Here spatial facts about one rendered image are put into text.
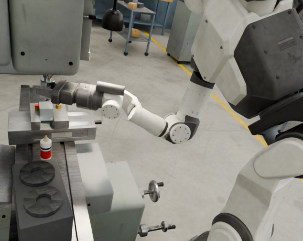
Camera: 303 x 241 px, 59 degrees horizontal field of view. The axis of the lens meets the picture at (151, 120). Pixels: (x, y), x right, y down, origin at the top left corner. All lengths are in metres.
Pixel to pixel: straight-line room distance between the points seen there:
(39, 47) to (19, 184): 0.38
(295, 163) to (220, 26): 0.35
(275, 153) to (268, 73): 0.19
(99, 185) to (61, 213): 0.46
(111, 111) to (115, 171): 0.55
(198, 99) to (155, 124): 0.18
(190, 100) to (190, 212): 1.49
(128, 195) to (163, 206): 1.02
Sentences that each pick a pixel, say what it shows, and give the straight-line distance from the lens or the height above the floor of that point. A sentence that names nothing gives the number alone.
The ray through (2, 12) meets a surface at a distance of 0.80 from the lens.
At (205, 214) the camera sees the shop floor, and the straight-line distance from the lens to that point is 2.38.
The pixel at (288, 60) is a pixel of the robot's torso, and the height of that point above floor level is 1.54.
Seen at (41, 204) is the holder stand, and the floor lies 1.11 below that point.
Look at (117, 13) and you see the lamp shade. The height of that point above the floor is 1.50.
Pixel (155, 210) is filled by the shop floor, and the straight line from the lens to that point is 2.26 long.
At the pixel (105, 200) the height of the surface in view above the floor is 0.81.
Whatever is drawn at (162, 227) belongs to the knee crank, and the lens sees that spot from 1.50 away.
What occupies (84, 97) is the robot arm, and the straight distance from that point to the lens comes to 0.93.
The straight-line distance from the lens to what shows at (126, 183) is 1.36.
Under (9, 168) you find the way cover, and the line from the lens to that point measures 1.23.
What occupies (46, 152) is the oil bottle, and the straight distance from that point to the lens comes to 1.11.
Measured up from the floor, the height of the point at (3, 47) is 1.40.
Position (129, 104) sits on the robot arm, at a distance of 1.00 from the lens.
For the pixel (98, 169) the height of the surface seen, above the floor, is 0.85.
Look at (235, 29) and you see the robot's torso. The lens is 0.66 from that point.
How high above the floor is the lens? 1.68
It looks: 31 degrees down
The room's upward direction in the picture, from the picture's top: 14 degrees clockwise
